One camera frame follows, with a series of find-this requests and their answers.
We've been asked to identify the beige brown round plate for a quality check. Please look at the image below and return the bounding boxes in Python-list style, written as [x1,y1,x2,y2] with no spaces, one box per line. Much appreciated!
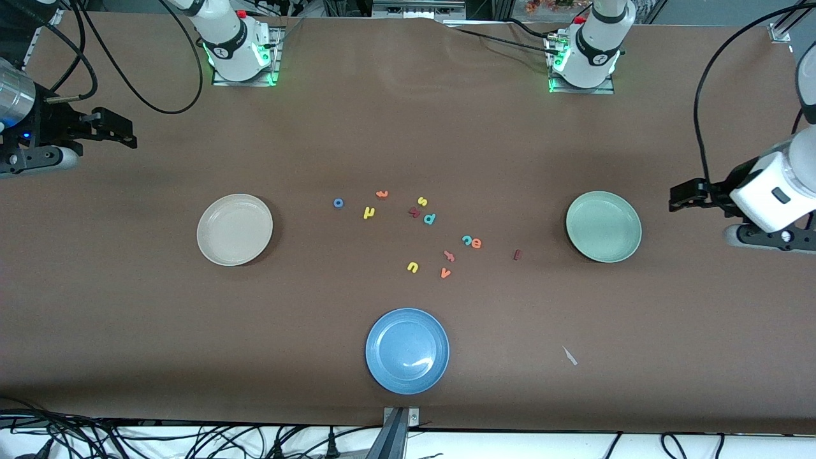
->
[196,193,274,266]

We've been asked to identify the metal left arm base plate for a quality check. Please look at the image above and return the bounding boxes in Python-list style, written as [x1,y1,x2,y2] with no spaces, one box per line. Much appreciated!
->
[547,32,616,95]

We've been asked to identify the black base power cable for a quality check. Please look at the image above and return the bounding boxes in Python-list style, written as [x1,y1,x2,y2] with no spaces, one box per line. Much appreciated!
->
[446,25,562,58]

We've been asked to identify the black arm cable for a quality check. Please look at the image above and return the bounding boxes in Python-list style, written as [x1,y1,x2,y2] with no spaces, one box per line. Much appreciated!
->
[45,0,205,116]
[693,3,816,190]

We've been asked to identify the brown table cover sheet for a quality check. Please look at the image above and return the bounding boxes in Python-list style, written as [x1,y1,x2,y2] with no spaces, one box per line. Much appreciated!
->
[0,10,816,435]

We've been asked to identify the pale green round plate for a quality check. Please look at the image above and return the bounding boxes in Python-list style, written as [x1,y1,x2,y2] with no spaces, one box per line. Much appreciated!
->
[565,191,643,264]

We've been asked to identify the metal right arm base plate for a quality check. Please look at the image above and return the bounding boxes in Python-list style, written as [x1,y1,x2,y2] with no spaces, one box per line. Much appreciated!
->
[212,25,282,87]

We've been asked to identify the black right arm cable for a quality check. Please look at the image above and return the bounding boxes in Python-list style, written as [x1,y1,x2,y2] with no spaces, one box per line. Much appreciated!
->
[45,0,205,116]

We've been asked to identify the grey metal box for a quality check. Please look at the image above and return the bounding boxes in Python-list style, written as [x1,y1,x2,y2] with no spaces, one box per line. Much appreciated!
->
[372,0,467,19]

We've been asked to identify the silver aluminium frame rail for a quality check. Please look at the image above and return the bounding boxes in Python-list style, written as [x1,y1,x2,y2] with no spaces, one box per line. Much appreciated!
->
[22,9,65,72]
[768,0,816,43]

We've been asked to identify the blue round plate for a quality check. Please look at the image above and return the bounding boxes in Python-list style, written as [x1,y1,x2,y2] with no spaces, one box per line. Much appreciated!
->
[365,308,451,395]

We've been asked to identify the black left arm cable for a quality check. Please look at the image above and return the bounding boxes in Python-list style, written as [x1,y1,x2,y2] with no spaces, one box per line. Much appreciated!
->
[693,3,816,190]

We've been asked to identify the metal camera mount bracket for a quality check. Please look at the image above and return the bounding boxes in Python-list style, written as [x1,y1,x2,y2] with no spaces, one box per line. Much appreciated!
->
[381,407,421,459]

